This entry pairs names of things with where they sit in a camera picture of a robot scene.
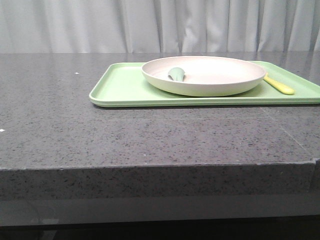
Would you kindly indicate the beige round plate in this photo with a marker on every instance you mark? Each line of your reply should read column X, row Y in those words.
column 205, row 76

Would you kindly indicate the light green rectangular tray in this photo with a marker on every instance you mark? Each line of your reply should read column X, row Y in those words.
column 123, row 85

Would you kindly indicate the sage green spoon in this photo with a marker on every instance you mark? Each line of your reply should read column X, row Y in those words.
column 176, row 74

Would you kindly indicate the white pleated curtain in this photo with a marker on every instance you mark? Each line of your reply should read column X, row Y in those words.
column 158, row 26

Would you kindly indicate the yellow plastic fork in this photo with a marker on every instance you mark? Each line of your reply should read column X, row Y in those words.
column 284, row 89

